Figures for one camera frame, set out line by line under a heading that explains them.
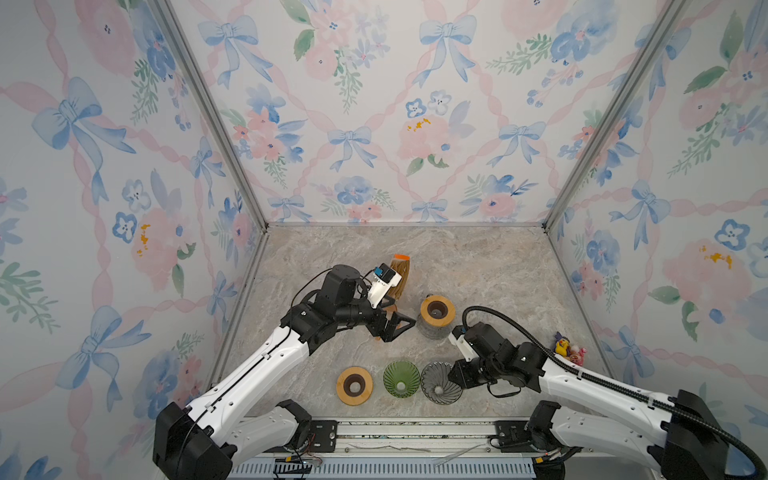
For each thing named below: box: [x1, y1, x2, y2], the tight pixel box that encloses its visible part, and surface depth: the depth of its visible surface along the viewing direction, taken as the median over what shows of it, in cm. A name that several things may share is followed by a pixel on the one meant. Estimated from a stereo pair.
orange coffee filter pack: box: [387, 254, 411, 300], surface depth 99 cm
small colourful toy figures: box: [554, 331, 587, 366], surface depth 87 cm
